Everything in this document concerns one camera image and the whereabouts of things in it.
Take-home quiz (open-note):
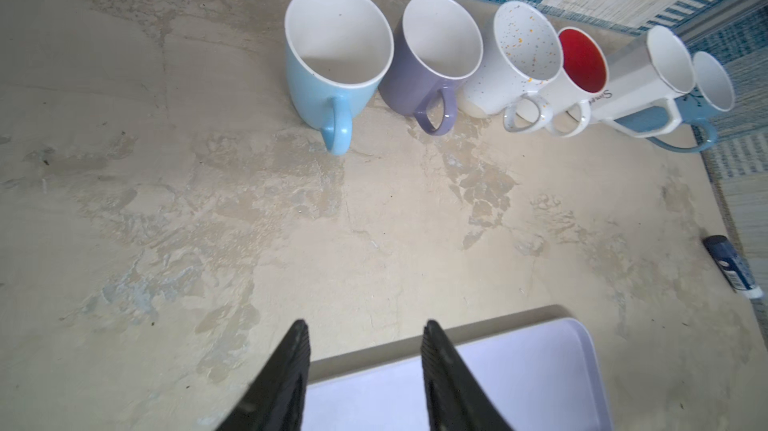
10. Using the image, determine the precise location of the lavender plastic tray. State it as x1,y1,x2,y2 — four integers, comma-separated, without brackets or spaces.
302,318,613,430

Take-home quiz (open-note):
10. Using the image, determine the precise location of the teal blue square mug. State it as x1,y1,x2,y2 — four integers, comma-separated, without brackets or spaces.
616,51,736,153

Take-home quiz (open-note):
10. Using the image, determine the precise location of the blue white glue stick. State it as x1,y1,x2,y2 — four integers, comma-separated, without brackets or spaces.
702,235,764,300

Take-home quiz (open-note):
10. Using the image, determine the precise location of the white round mug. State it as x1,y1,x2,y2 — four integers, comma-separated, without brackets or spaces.
540,27,609,138

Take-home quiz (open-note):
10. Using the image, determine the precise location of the white tall mug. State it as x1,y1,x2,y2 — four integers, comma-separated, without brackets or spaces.
590,25,696,138

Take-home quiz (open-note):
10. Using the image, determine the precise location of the light blue mug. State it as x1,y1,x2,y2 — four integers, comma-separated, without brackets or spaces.
284,0,394,156

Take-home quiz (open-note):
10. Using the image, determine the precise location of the cream mug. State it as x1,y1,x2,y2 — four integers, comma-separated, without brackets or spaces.
457,1,564,133

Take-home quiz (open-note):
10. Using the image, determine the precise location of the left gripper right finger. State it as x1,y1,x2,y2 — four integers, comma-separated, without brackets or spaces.
420,320,512,431

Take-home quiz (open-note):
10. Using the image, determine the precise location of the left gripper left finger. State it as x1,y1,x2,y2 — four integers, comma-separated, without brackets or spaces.
217,319,311,430

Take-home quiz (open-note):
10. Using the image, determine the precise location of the purple mug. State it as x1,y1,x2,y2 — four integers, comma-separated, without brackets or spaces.
378,0,484,136

